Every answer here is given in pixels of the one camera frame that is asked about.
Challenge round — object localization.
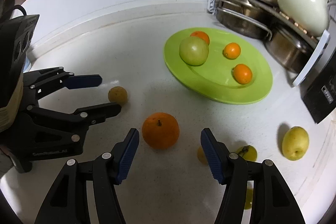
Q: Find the green apple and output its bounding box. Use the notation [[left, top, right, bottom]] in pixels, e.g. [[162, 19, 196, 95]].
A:
[[179, 36, 209, 66]]

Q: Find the orange with stem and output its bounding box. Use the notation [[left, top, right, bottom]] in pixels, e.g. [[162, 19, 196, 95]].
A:
[[142, 113, 180, 150]]

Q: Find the green plastic plate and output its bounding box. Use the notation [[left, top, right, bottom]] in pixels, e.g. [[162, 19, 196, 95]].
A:
[[163, 27, 273, 105]]

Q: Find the steel pot under rack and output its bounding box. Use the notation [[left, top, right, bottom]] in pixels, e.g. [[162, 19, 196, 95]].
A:
[[264, 27, 313, 73]]

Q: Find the brown kiwi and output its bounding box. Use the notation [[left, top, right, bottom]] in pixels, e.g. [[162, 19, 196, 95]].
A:
[[197, 146, 208, 165], [108, 86, 128, 105]]

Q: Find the black knife block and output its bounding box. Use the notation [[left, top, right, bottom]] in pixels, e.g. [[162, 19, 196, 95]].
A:
[[301, 65, 335, 124]]

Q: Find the large orange mandarin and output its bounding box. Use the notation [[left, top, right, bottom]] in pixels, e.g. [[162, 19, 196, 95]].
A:
[[190, 31, 210, 45]]

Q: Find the yellow pear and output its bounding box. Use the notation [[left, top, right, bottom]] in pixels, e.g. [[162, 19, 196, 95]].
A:
[[281, 126, 309, 161]]

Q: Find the green tomato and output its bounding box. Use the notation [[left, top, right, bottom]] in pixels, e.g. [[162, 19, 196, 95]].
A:
[[244, 181, 253, 210], [236, 145, 257, 162]]

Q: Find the grey pot rack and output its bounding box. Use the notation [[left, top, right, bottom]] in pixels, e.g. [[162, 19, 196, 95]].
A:
[[207, 0, 330, 86]]

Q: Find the small orange mandarin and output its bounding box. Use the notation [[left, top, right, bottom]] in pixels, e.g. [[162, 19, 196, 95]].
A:
[[232, 64, 253, 85]]

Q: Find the person's left hand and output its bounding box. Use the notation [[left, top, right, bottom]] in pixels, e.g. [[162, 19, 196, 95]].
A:
[[0, 145, 14, 178]]

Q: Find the steel pan under rack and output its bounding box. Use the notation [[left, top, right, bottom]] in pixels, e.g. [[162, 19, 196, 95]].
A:
[[215, 0, 272, 41]]

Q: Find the small orange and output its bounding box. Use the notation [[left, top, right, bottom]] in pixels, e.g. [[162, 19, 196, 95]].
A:
[[222, 43, 241, 60]]

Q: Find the white ceramic pot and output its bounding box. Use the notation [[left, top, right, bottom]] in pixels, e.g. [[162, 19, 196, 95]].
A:
[[277, 0, 335, 37]]

